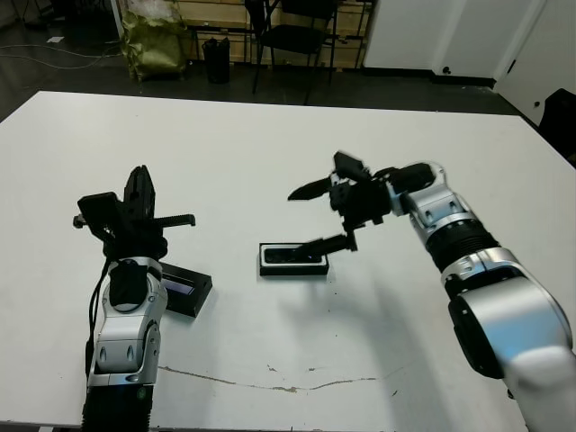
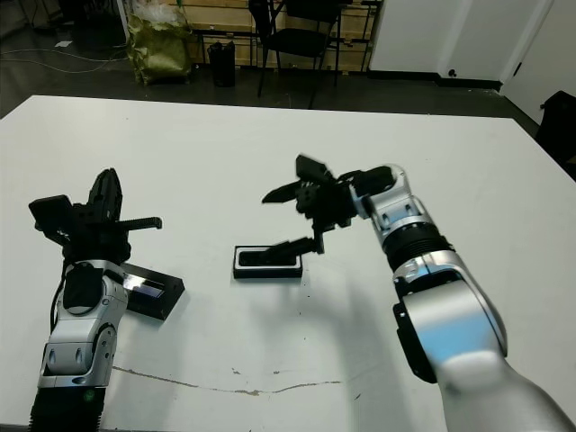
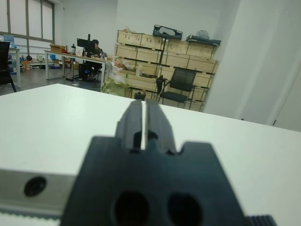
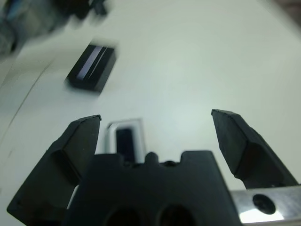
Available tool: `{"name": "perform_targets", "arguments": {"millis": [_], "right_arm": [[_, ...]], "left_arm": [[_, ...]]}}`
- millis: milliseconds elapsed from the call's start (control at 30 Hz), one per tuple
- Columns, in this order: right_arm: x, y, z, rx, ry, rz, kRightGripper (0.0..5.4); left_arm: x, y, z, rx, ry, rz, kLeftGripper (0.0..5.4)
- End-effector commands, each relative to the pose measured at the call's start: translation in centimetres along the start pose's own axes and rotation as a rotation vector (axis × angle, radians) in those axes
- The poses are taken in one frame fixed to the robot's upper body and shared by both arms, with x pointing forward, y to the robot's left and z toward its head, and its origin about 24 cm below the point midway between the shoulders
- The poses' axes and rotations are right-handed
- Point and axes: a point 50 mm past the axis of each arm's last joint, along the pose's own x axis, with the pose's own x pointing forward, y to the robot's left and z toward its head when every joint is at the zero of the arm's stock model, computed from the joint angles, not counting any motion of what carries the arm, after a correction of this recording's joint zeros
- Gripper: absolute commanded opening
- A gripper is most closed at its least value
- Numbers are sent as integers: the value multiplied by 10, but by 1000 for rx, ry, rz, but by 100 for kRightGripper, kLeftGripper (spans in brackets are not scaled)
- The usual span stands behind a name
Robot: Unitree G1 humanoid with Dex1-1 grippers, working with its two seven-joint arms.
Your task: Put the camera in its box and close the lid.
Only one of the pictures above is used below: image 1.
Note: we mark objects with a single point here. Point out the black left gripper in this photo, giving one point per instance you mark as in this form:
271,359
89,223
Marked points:
135,238

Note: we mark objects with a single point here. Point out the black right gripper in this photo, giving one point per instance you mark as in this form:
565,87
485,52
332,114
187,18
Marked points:
362,202

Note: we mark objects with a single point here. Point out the black glossy box lid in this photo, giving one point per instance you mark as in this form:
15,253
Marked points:
191,294

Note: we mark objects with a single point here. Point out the black box white lining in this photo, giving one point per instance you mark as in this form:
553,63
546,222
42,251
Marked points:
292,270

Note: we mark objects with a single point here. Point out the yellow-green plastic sack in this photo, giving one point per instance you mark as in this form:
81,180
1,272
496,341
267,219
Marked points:
153,49

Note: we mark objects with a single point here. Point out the small black bin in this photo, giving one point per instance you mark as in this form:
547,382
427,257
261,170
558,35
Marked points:
217,63

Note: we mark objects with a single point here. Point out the white paper sheet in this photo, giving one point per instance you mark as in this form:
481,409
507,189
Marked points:
56,40

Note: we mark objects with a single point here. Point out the white-legged office desk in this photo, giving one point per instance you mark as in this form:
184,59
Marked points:
115,20

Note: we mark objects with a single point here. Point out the black mesh office chair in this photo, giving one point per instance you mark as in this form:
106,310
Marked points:
294,40

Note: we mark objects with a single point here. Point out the black padded chair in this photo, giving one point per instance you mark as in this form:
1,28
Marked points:
560,117

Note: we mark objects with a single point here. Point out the white door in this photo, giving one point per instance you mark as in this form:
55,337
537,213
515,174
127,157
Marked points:
540,45

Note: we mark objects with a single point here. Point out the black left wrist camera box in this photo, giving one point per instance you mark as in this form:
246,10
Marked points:
96,211

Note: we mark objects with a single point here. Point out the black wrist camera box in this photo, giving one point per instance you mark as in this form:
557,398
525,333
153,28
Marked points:
96,211
348,165

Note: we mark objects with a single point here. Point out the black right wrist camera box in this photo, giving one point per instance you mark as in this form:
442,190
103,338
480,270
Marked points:
348,165

